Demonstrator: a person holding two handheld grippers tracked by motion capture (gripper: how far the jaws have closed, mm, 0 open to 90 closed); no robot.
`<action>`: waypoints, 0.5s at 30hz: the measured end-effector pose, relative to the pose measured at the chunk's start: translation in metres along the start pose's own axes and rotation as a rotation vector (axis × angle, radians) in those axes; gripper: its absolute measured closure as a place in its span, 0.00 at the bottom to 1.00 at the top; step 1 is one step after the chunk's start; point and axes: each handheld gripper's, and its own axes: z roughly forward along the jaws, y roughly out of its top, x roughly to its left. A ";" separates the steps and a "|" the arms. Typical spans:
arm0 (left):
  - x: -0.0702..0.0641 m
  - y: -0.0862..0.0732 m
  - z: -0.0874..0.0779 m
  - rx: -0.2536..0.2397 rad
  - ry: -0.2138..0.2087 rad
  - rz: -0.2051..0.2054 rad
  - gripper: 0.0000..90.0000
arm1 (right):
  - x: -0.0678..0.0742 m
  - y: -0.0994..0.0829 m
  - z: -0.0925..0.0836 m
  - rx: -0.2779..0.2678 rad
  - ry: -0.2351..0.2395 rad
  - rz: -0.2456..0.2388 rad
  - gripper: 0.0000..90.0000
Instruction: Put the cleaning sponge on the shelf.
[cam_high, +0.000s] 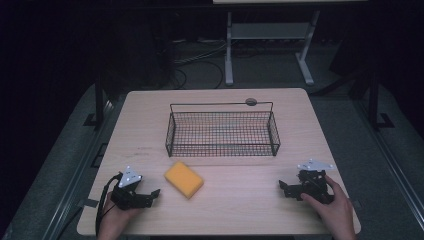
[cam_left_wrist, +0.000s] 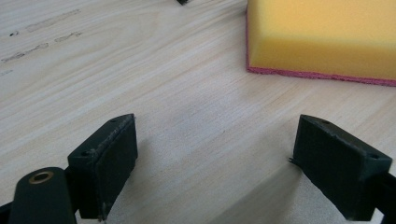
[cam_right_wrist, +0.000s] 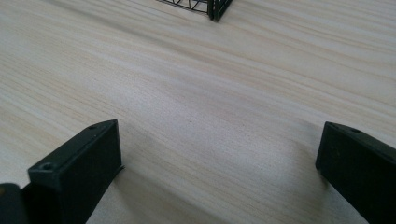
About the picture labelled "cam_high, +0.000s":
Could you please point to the grey metal floor rail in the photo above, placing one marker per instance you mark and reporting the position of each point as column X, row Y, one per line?
column 390, row 156
column 76, row 173

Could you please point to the person's right hand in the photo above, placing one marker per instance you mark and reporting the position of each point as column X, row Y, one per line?
column 336, row 216

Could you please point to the black metal stand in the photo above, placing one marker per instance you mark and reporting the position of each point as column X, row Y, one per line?
column 373, row 100
column 99, row 100

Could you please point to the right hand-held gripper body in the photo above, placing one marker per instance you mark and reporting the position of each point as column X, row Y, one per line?
column 313, row 185

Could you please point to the grey tape strip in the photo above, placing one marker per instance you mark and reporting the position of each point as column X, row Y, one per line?
column 90, row 203

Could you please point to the person's left hand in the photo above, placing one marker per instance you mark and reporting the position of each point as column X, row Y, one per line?
column 111, row 220

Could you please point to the white metal desk frame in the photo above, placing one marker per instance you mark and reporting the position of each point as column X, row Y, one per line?
column 228, row 53

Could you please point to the round dark table grommet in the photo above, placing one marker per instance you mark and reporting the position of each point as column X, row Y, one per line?
column 251, row 102

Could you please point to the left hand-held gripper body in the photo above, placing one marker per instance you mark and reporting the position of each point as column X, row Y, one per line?
column 128, row 196

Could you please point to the yellow sponge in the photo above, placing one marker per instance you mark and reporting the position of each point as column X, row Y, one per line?
column 184, row 180

